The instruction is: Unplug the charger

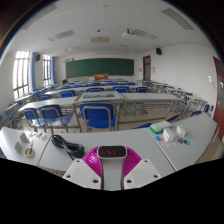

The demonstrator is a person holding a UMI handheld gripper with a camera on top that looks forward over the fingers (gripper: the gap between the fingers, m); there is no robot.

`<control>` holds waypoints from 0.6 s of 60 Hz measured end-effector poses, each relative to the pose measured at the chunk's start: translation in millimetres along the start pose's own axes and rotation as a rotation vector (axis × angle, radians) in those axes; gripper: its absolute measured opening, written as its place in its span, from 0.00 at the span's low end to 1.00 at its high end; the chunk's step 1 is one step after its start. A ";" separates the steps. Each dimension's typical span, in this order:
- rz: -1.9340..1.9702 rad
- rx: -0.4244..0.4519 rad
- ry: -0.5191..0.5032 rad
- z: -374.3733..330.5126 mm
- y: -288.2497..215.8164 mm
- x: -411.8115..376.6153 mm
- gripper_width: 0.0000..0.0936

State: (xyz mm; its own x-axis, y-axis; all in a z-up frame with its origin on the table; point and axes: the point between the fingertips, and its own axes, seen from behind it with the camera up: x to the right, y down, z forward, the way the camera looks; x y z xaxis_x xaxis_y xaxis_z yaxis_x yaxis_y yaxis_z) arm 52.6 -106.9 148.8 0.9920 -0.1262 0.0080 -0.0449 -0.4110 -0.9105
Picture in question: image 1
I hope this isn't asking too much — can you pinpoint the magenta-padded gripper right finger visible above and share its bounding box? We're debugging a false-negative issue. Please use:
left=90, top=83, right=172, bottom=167
left=122, top=146, right=163, bottom=191

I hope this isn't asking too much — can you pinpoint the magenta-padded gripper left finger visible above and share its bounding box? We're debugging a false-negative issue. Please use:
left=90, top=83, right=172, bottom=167
left=62, top=145, right=103, bottom=191

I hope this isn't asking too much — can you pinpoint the white charger block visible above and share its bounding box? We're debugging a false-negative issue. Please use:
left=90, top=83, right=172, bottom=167
left=96, top=144, right=129, bottom=192

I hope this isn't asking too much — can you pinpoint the green and white box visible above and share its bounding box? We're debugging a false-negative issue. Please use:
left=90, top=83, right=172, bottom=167
left=149, top=120, right=173, bottom=135

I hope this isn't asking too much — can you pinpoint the yellow and black tape roll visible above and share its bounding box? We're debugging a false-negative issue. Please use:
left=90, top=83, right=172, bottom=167
left=24, top=139, right=36, bottom=159

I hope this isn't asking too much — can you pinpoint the group of blue chairs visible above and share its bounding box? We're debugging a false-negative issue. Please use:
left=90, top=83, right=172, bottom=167
left=0, top=79, right=214, bottom=134

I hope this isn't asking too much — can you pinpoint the small white card stand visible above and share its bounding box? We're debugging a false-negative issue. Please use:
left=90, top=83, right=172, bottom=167
left=12, top=141, right=24, bottom=155
left=18, top=131, right=30, bottom=145

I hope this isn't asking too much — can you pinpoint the group of grey desks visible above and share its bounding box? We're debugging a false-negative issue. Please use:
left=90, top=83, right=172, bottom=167
left=2, top=78, right=208, bottom=133

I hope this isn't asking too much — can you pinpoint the orange wooden lectern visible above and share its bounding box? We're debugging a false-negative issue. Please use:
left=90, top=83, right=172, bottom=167
left=93, top=73, right=110, bottom=81

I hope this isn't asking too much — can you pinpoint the red-brown door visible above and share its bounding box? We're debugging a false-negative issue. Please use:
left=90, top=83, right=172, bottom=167
left=212, top=56, right=224, bottom=141

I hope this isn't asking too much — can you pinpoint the brown door with window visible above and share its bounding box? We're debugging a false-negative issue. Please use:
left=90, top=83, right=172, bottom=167
left=142, top=55, right=152, bottom=82

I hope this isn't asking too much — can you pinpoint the blue curtain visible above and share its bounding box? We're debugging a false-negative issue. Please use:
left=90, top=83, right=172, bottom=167
left=30, top=51, right=37, bottom=93
left=50, top=55, right=57, bottom=85

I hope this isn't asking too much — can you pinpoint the green chalkboard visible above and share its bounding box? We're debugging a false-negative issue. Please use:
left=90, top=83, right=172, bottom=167
left=65, top=58, right=135, bottom=80

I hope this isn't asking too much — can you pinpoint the tall glass window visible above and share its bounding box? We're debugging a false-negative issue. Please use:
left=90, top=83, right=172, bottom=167
left=12, top=50, right=31, bottom=101
left=41, top=54, right=52, bottom=88

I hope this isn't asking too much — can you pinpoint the ceiling air conditioner vent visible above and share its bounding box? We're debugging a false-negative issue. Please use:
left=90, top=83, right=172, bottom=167
left=90, top=35, right=111, bottom=44

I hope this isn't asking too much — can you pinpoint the group of ceiling lights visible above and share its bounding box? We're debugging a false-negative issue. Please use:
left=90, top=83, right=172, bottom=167
left=19, top=4, right=196, bottom=51

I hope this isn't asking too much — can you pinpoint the white ceiling projector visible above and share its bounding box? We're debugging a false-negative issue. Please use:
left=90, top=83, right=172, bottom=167
left=121, top=28, right=135, bottom=39

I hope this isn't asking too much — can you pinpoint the black coiled power cable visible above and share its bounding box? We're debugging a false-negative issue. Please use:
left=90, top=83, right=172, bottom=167
left=50, top=134, right=86, bottom=161

